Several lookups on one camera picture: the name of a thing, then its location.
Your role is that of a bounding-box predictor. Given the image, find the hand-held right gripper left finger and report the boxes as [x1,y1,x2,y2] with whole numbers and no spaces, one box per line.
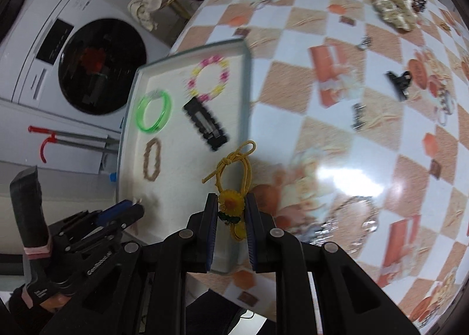
[38,193,219,335]

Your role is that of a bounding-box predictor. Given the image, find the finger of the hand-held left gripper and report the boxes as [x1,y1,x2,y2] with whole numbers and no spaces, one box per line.
[98,199,135,224]
[104,205,145,235]

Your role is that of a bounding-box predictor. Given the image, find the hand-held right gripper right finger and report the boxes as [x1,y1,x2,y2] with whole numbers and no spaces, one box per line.
[244,194,420,335]

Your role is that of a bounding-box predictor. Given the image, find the yellow sunflower hair tie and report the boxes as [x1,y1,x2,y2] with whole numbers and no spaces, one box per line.
[202,141,257,242]

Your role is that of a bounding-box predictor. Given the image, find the brown braided loop keychain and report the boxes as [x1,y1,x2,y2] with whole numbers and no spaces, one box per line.
[142,138,162,181]

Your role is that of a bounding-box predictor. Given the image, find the white tray with grey rim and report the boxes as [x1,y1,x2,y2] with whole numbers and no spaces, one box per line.
[116,39,253,273]

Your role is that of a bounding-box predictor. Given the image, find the green translucent bangle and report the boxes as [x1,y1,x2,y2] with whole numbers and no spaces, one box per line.
[135,89,173,134]

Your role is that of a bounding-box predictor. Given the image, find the black scalloped snap hair clip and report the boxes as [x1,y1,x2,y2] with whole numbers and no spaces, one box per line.
[182,97,231,152]

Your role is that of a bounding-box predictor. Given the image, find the colourful bead bracelet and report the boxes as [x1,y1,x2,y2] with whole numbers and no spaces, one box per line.
[185,56,231,101]

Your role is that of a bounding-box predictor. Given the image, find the person's left forearm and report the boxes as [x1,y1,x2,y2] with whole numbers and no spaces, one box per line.
[5,285,52,335]

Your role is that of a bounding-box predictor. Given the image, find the person's left hand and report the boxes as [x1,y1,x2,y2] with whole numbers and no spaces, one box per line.
[22,285,69,316]

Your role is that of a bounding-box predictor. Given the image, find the white washing machine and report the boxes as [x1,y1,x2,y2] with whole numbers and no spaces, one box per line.
[11,0,174,127]

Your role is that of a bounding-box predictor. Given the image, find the small dark metal clasp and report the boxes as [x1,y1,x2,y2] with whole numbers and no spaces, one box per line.
[352,103,366,129]

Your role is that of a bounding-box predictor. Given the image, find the black claw hair clip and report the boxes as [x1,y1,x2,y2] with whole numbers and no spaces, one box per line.
[385,70,413,101]

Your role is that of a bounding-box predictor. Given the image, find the clear bead bracelet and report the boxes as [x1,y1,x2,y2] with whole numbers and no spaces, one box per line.
[322,197,380,258]

